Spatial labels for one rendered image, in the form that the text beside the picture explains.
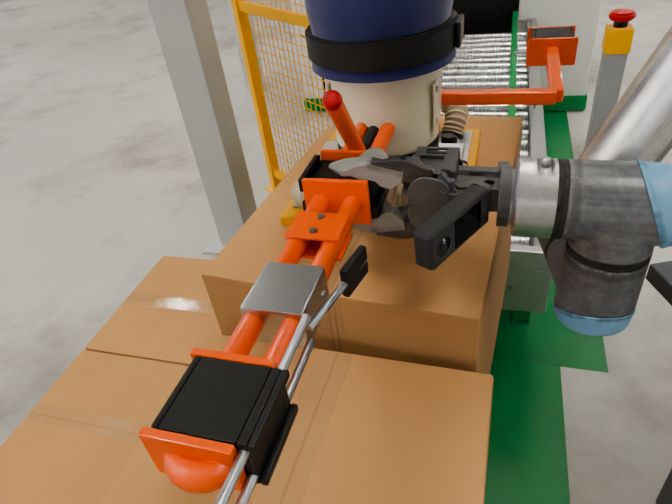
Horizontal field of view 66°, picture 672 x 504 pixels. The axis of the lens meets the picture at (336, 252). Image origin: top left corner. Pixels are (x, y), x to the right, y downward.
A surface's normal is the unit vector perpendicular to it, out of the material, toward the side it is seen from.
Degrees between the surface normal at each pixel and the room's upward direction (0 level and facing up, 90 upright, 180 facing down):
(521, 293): 90
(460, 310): 0
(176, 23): 90
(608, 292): 89
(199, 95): 90
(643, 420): 0
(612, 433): 0
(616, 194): 50
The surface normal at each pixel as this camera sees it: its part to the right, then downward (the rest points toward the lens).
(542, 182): -0.24, -0.30
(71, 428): -0.11, -0.80
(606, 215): -0.29, 0.44
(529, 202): -0.29, 0.21
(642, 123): -0.58, 0.33
